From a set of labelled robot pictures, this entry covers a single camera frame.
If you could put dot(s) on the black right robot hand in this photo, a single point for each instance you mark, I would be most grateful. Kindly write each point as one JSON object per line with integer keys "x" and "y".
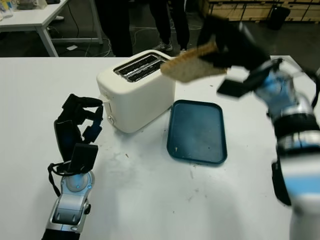
{"x": 235, "y": 42}

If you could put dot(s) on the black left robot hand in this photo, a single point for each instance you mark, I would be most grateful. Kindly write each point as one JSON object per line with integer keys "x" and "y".
{"x": 65, "y": 135}

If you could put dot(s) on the slice of brown bread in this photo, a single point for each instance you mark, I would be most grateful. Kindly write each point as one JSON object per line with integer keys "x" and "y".
{"x": 190, "y": 66}

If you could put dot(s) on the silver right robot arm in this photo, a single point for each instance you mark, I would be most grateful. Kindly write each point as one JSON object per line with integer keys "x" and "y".
{"x": 300, "y": 150}

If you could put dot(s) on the white toaster knob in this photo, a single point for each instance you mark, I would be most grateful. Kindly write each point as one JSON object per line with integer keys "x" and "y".
{"x": 111, "y": 120}

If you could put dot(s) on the white toaster lever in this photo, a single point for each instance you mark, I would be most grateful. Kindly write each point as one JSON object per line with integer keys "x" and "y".
{"x": 105, "y": 100}

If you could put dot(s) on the white two-slot toaster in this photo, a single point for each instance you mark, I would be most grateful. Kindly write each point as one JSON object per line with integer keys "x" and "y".
{"x": 140, "y": 100}

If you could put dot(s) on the blue plastic tray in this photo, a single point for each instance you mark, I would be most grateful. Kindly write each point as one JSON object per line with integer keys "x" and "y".
{"x": 197, "y": 130}

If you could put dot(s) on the stacked wooden crates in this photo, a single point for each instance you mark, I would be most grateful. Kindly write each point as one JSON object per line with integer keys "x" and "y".
{"x": 250, "y": 10}

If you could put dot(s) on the black waste bin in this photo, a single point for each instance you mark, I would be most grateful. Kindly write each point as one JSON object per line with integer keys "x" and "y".
{"x": 278, "y": 18}

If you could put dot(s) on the person in slim black trousers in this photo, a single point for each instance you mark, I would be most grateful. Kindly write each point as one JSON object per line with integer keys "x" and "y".
{"x": 170, "y": 22}

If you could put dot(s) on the white paper on floor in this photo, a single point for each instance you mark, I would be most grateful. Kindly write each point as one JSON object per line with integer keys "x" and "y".
{"x": 72, "y": 47}

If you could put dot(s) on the white background table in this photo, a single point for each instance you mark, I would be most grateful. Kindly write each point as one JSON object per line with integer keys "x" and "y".
{"x": 27, "y": 21}

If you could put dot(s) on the person in wide black trousers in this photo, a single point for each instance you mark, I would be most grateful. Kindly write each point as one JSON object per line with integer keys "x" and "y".
{"x": 116, "y": 25}

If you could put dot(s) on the clear storage box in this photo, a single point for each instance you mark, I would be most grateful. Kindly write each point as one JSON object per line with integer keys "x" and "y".
{"x": 27, "y": 3}

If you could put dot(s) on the clear plastic cup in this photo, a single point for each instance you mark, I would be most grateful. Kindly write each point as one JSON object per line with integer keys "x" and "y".
{"x": 6, "y": 10}

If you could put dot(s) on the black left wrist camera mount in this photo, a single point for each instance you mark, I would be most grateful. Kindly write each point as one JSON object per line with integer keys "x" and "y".
{"x": 83, "y": 157}

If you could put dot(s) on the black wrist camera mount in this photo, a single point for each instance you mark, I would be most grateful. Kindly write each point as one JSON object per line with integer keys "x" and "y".
{"x": 83, "y": 157}
{"x": 231, "y": 88}

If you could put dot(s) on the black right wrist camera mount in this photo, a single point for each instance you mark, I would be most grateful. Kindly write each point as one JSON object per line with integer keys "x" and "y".
{"x": 231, "y": 88}

